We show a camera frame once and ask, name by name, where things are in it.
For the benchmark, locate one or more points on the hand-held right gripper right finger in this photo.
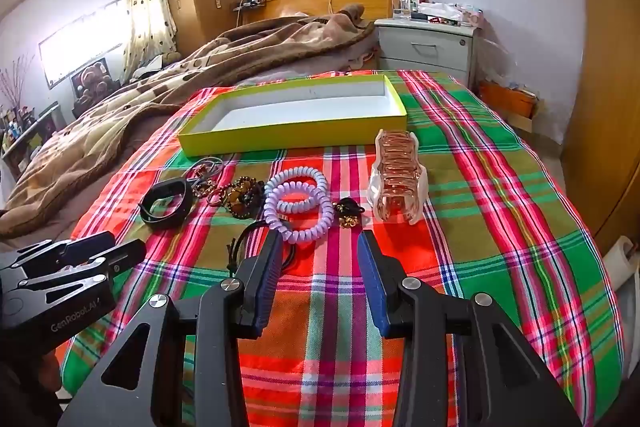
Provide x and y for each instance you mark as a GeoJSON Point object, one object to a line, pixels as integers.
{"type": "Point", "coordinates": [367, 279]}

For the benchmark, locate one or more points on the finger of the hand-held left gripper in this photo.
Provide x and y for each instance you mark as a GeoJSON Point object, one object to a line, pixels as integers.
{"type": "Point", "coordinates": [125, 257]}
{"type": "Point", "coordinates": [87, 246]}

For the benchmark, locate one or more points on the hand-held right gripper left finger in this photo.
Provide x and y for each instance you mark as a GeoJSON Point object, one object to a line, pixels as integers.
{"type": "Point", "coordinates": [270, 279]}

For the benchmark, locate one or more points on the black wristband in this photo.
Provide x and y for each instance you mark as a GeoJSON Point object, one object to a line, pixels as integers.
{"type": "Point", "coordinates": [150, 214]}

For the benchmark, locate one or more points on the clear pink hair claw clip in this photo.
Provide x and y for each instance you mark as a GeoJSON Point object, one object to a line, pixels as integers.
{"type": "Point", "coordinates": [397, 177]}

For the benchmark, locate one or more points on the yellow-green shallow box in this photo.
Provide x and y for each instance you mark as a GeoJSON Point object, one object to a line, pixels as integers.
{"type": "Point", "coordinates": [300, 107]}

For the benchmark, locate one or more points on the person's left forearm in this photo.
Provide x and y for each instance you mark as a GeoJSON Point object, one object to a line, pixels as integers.
{"type": "Point", "coordinates": [20, 387]}

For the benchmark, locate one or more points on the plaid bed sheet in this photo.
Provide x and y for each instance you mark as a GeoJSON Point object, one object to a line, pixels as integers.
{"type": "Point", "coordinates": [475, 217]}

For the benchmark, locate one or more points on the shelf with bottles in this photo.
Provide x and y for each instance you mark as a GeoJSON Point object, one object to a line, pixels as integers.
{"type": "Point", "coordinates": [22, 132]}

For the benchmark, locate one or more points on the brown patterned blanket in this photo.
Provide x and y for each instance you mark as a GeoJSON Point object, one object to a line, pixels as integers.
{"type": "Point", "coordinates": [150, 107]}

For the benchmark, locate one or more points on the teddy bear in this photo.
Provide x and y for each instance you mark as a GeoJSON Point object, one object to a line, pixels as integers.
{"type": "Point", "coordinates": [92, 79]}

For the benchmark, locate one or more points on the dry branches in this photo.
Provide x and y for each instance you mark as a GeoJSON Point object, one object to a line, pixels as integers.
{"type": "Point", "coordinates": [15, 79]}

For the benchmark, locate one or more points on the window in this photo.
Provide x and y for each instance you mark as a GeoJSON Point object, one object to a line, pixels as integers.
{"type": "Point", "coordinates": [80, 42]}

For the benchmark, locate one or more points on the orange box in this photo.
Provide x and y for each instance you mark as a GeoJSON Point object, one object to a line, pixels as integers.
{"type": "Point", "coordinates": [507, 99]}

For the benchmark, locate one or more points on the white nightstand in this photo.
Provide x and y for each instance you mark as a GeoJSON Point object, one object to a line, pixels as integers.
{"type": "Point", "coordinates": [425, 49]}

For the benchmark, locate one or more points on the dotted curtain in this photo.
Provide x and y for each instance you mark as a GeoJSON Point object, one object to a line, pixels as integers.
{"type": "Point", "coordinates": [147, 7]}

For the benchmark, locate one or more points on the clear drinking glass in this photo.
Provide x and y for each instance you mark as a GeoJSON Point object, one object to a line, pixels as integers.
{"type": "Point", "coordinates": [401, 7]}

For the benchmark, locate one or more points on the tissue box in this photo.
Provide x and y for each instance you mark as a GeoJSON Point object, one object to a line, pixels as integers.
{"type": "Point", "coordinates": [465, 14]}

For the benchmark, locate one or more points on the wooden door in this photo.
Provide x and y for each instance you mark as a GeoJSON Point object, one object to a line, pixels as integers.
{"type": "Point", "coordinates": [607, 82]}

